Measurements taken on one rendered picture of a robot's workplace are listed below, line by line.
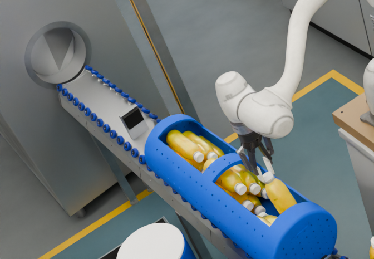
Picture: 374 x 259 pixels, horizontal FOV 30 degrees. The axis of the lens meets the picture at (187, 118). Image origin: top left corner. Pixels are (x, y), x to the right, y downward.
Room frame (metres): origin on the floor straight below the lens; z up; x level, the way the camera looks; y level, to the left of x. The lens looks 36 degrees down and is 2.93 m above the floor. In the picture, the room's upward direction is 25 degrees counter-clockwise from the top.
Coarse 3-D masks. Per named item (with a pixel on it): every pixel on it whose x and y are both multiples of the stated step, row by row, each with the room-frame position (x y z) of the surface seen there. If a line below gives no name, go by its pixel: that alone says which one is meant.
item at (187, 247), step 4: (184, 236) 1.92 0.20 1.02; (184, 240) 1.89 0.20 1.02; (188, 244) 1.91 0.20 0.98; (184, 248) 1.85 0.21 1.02; (188, 248) 1.87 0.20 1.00; (184, 252) 1.84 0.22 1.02; (188, 252) 1.86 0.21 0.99; (192, 252) 1.89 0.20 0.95; (184, 256) 1.83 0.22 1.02; (188, 256) 1.84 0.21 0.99; (192, 256) 1.87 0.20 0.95
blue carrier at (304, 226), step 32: (160, 128) 2.33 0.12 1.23; (192, 128) 2.41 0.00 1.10; (160, 160) 2.21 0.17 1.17; (224, 160) 1.97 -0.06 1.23; (192, 192) 1.98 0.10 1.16; (224, 192) 1.84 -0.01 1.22; (224, 224) 1.77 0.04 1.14; (256, 224) 1.64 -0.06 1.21; (288, 224) 1.55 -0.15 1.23; (320, 224) 1.58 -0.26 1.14; (256, 256) 1.60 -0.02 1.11; (288, 256) 1.53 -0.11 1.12; (320, 256) 1.56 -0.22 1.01
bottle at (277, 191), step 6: (270, 180) 1.73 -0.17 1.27; (276, 180) 1.73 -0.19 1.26; (270, 186) 1.72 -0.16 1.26; (276, 186) 1.72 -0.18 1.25; (282, 186) 1.72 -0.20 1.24; (270, 192) 1.71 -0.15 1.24; (276, 192) 1.70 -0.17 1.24; (282, 192) 1.70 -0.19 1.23; (288, 192) 1.71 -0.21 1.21; (270, 198) 1.71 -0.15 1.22; (276, 198) 1.70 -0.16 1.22; (282, 198) 1.69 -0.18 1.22; (288, 198) 1.69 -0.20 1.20; (276, 204) 1.69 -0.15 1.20; (282, 204) 1.68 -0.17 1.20; (288, 204) 1.68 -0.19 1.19; (282, 210) 1.68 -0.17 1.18
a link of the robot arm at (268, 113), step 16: (304, 0) 1.87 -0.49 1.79; (320, 0) 1.85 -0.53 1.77; (304, 16) 1.83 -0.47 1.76; (288, 32) 1.81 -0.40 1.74; (304, 32) 1.79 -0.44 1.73; (288, 48) 1.75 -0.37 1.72; (304, 48) 1.74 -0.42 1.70; (288, 64) 1.70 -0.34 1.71; (288, 80) 1.65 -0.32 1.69; (256, 96) 1.65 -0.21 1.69; (272, 96) 1.61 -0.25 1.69; (288, 96) 1.62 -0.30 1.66; (240, 112) 1.66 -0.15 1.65; (256, 112) 1.60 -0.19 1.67; (272, 112) 1.57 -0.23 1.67; (288, 112) 1.56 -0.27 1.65; (256, 128) 1.58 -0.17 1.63; (272, 128) 1.54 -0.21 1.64; (288, 128) 1.54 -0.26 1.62
